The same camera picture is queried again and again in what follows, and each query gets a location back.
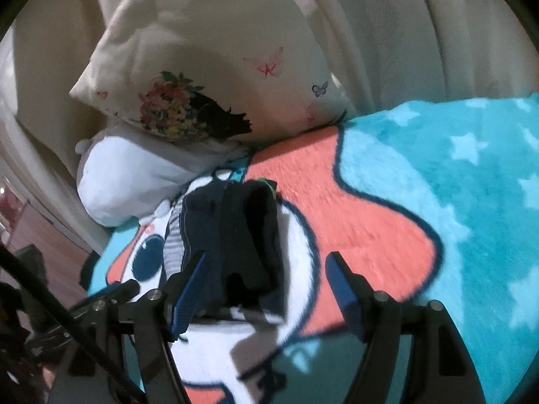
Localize navy pants with striped waistband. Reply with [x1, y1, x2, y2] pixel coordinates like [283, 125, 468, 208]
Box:
[163, 179, 285, 321]

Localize teal cartoon fleece blanket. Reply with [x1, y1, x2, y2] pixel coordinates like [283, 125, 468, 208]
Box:
[86, 94, 539, 404]

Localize white grey plush pillow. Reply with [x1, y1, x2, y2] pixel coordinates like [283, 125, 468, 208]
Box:
[75, 125, 248, 227]

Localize cream floral printed cushion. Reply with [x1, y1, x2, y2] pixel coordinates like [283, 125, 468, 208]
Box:
[70, 0, 356, 143]

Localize beige upholstered headboard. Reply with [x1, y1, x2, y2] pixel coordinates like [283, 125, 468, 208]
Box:
[1, 0, 538, 250]

